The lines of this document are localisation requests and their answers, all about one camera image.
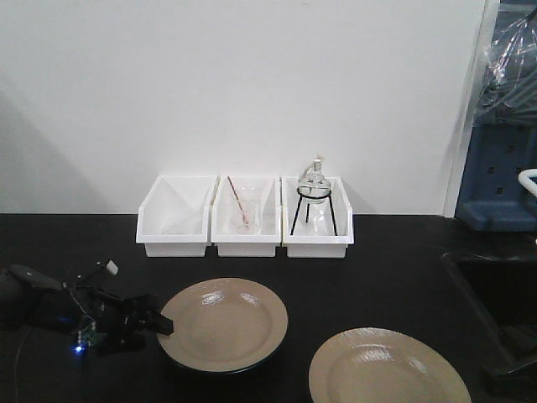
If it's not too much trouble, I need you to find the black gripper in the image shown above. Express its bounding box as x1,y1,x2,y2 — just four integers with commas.
66,286,174,356

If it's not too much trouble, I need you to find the beige round plate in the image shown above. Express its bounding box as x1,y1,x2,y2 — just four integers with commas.
309,327,472,402
158,278,289,374

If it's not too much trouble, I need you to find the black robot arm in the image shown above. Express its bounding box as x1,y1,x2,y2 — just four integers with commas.
1,259,174,356

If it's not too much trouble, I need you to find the white storage bin left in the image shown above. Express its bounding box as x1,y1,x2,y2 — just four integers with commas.
136,175,216,258

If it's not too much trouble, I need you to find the white storage bin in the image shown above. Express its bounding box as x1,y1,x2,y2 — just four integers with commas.
211,175,282,258
136,175,216,258
281,176,354,259

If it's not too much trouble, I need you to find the clear glass beaker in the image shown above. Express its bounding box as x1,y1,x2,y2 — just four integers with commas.
231,200,260,235

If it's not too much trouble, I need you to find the white storage bin right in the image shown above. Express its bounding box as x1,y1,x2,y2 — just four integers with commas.
281,176,354,259

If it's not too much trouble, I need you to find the white storage bin middle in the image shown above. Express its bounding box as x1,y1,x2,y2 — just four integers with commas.
211,175,282,258

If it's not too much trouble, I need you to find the clear glass flask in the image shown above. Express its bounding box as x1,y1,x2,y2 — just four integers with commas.
297,157,331,204

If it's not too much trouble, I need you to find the black lab sink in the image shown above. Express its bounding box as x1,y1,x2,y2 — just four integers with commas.
441,252,536,402

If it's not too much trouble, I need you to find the blue pegboard drying rack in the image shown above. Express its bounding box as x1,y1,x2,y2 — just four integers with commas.
455,1,536,232

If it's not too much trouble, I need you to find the white lab faucet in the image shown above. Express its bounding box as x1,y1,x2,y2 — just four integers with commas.
518,168,537,197

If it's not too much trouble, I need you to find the clear plastic bag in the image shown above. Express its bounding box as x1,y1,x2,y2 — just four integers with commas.
473,4,536,127

